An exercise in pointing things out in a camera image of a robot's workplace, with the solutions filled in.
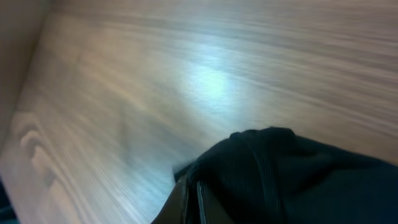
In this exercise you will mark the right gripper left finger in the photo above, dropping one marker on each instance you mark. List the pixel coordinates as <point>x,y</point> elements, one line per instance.
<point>175,207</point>

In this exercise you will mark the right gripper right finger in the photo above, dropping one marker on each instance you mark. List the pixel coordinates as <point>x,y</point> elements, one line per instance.
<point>210,209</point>

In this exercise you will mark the black t-shirt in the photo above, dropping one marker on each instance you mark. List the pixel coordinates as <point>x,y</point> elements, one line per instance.
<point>273,175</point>

